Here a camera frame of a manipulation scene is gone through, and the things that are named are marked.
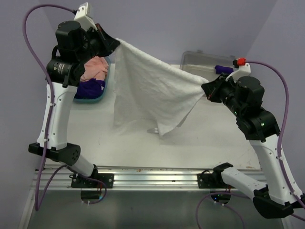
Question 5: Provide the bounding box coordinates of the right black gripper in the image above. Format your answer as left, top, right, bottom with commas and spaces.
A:
203, 72, 244, 116

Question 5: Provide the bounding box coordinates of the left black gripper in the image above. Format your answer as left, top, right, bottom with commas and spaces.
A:
76, 22, 120, 63

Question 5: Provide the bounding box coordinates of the purple towel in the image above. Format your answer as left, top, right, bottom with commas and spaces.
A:
214, 65, 234, 74
74, 79, 105, 100

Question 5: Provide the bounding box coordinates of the white towel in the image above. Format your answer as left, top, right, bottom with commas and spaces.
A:
113, 40, 208, 136

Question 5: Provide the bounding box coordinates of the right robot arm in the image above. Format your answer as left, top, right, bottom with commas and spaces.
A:
201, 74, 305, 219

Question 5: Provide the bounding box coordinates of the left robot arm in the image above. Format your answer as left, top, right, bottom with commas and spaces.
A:
28, 21, 120, 187

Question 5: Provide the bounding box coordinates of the grey transparent plastic bin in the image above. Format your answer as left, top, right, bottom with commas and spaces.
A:
180, 51, 236, 81

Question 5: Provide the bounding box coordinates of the blue plastic bin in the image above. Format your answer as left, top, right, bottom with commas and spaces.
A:
73, 56, 110, 103

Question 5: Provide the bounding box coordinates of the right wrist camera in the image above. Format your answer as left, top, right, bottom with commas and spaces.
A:
225, 58, 251, 82

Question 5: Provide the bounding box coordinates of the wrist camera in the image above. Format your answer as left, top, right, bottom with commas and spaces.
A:
225, 58, 251, 82
74, 2, 97, 31

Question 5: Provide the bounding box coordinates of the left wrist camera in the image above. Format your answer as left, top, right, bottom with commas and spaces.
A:
74, 2, 97, 31

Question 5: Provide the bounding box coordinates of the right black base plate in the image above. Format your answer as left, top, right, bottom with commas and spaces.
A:
197, 173, 228, 189

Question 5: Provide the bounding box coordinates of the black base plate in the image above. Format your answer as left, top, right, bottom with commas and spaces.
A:
197, 173, 228, 189
69, 173, 114, 188

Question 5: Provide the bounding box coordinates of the aluminium mounting rail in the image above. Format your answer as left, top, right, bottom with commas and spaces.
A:
30, 167, 267, 191

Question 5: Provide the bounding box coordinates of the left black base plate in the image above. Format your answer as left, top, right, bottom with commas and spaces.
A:
69, 173, 114, 188

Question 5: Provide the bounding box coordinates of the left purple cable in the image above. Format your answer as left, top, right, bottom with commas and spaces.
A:
22, 4, 79, 212

